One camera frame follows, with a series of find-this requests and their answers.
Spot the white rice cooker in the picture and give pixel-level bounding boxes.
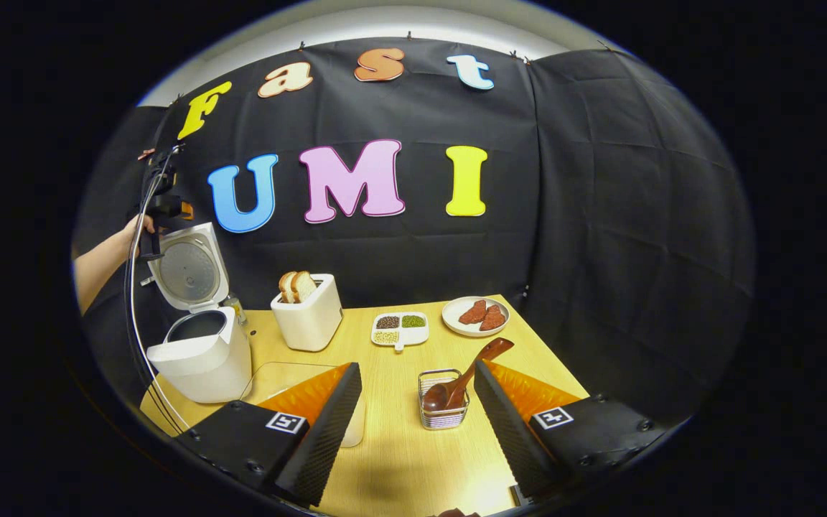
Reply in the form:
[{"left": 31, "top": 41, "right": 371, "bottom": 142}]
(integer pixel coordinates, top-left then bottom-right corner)
[{"left": 139, "top": 222, "right": 253, "bottom": 404}]

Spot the white toaster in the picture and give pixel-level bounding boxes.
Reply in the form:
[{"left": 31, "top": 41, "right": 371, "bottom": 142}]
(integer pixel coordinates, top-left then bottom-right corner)
[{"left": 271, "top": 274, "right": 344, "bottom": 353}]

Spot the white divided dish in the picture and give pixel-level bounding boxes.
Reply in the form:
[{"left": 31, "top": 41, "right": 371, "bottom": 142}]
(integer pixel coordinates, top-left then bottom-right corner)
[{"left": 371, "top": 311, "right": 430, "bottom": 352}]

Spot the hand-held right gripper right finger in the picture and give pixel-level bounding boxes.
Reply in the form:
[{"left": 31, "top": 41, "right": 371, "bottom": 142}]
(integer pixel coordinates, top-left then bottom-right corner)
[{"left": 472, "top": 359, "right": 669, "bottom": 503}]

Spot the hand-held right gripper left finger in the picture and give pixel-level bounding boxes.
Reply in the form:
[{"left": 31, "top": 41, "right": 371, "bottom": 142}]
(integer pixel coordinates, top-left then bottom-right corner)
[{"left": 173, "top": 361, "right": 363, "bottom": 507}]

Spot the brown wooden spoon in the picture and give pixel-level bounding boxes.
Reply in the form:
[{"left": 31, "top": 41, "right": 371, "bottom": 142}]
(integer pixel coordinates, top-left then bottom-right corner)
[{"left": 423, "top": 337, "right": 515, "bottom": 412}]

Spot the white round plate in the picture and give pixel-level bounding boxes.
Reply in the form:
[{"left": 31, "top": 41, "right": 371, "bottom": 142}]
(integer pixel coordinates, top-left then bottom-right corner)
[{"left": 441, "top": 297, "right": 510, "bottom": 338}]

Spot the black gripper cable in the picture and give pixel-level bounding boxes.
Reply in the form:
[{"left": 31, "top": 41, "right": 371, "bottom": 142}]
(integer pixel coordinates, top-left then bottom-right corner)
[{"left": 124, "top": 144, "right": 192, "bottom": 437}]

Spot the clear rice container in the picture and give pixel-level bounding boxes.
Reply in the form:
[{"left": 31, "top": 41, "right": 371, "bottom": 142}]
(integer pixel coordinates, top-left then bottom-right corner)
[{"left": 240, "top": 361, "right": 368, "bottom": 449}]

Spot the metal wire chopstick holder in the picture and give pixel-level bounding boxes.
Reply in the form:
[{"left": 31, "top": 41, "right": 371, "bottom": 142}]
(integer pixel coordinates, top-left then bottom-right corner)
[{"left": 418, "top": 368, "right": 470, "bottom": 431}]

